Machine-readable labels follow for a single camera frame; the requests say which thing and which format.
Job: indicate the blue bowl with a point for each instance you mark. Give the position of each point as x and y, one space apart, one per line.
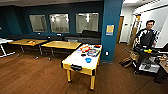
88 60

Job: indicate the red yellow game box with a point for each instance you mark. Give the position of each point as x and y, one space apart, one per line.
85 49

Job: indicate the black round puck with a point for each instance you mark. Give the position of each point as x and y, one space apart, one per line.
83 55

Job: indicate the dark grey sofa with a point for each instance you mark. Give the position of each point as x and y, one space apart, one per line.
85 36

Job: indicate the red bowl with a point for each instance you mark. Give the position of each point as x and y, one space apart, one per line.
97 46

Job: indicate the dark framed window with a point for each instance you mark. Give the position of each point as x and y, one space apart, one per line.
38 23
59 23
87 22

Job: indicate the brown wooden door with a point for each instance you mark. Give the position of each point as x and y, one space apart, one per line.
120 29

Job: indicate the long dark sofa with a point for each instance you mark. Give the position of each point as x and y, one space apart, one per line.
36 36

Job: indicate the small red yellow item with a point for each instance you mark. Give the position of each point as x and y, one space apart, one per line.
31 42

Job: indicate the tall step ladder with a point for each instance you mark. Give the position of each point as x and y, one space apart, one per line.
136 28

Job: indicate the small yellow object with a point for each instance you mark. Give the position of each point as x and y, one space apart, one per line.
147 51

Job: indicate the person in black top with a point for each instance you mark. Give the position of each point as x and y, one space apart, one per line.
146 35

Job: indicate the white folding table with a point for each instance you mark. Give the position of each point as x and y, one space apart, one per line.
5 41

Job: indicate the white wall outlet plate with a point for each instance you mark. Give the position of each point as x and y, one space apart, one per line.
107 53

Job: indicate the yellow wall sign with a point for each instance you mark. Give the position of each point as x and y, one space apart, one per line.
110 29

